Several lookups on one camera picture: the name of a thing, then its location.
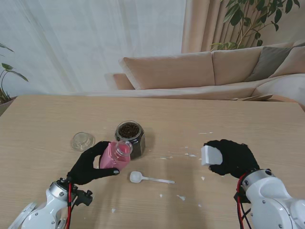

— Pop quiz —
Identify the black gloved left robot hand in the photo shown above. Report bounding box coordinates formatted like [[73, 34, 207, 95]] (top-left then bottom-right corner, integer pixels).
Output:
[[66, 141, 121, 186]]

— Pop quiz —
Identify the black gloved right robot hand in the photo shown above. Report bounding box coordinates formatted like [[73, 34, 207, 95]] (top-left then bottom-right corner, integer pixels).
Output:
[[203, 139, 260, 179]]

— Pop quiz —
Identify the white square jar lid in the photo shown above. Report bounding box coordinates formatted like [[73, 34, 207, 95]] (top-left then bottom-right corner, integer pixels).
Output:
[[200, 145, 224, 167]]

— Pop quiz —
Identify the clear glass jar lid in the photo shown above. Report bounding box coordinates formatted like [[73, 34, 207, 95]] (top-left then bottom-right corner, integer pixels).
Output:
[[70, 132, 96, 152]]

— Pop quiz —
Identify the pink square coffee jar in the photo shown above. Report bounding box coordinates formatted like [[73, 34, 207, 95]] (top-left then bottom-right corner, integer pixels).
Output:
[[99, 140, 133, 173]]

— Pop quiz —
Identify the white plastic spoon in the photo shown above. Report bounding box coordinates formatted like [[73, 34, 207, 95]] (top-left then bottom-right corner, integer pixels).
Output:
[[129, 171, 175, 185]]

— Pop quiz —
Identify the glass jar of coffee beans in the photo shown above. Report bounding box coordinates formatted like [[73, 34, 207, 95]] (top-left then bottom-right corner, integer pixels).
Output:
[[114, 120, 146, 160]]

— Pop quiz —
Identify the flat wooden tray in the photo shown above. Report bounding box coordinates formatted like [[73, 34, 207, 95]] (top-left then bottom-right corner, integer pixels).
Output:
[[230, 94, 274, 102]]

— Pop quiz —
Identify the white throw blanket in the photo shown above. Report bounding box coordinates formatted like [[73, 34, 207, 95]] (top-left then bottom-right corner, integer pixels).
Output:
[[252, 73, 305, 105]]

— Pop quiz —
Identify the beige planter box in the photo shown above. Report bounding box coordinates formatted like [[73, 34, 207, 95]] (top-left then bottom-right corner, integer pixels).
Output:
[[0, 96, 16, 117]]

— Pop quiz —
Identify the grey sofa cushion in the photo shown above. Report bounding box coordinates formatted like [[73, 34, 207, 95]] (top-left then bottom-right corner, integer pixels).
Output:
[[245, 46, 295, 83]]

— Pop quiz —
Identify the beige fabric sofa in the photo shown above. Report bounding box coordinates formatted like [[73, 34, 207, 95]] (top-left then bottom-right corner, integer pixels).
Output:
[[104, 42, 305, 105]]

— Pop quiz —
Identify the sheer white curtain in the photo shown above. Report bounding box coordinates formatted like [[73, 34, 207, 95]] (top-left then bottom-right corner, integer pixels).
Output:
[[0, 0, 188, 96]]

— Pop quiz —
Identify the small green houseplant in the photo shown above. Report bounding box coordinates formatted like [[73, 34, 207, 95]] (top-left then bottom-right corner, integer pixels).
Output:
[[0, 42, 29, 104]]

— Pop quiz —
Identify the beige pleated curtain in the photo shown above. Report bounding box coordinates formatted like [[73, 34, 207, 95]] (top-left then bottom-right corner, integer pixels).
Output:
[[181, 0, 305, 53]]

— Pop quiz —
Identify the tall leafy green plant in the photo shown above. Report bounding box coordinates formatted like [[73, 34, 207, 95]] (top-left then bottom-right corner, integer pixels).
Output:
[[209, 0, 301, 51]]

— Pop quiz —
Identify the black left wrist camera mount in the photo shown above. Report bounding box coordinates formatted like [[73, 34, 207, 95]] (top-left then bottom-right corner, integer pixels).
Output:
[[75, 189, 94, 206]]

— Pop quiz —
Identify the red left arm cable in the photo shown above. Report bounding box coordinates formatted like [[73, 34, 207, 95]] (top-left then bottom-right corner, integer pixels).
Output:
[[65, 177, 74, 229]]

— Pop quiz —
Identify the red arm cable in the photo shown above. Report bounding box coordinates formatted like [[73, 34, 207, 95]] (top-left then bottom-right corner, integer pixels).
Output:
[[235, 173, 253, 229], [65, 177, 74, 229]]

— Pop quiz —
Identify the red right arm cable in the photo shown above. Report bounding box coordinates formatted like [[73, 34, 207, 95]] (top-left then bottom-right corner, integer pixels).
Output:
[[235, 173, 253, 229]]

